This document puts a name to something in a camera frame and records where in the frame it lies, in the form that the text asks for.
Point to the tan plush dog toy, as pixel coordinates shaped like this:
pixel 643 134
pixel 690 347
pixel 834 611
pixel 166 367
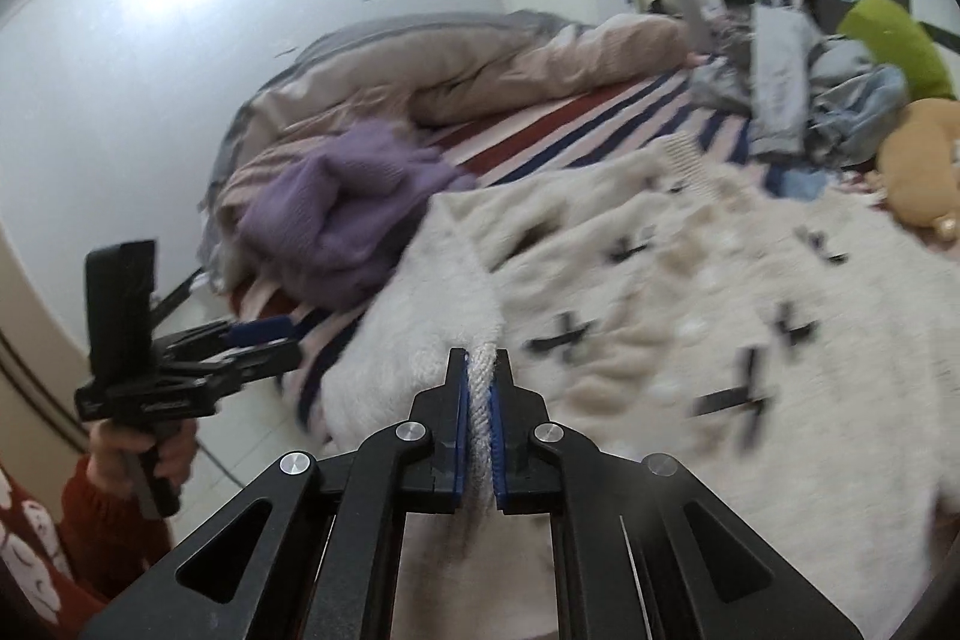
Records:
pixel 917 171

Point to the grey chair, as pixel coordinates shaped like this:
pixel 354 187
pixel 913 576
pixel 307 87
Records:
pixel 701 18

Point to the cream knitted sweater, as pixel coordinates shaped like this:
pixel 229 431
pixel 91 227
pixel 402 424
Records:
pixel 800 358

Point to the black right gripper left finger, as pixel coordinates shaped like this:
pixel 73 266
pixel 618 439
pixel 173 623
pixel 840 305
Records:
pixel 310 549

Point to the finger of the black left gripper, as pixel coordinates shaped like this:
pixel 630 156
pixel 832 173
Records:
pixel 223 335
pixel 213 379

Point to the light blue jeans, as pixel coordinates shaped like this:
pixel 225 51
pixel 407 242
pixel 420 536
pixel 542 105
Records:
pixel 855 103

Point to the grey pink duvet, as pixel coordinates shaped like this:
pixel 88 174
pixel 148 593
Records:
pixel 417 71

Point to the green plush pillow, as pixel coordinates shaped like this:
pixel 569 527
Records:
pixel 894 37

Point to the striped bed blanket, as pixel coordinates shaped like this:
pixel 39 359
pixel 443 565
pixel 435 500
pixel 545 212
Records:
pixel 573 132

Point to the person's left hand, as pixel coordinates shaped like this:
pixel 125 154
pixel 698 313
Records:
pixel 113 447

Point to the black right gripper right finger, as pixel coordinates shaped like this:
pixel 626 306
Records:
pixel 642 549

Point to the purple knitted sweater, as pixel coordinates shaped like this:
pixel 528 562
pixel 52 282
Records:
pixel 331 229

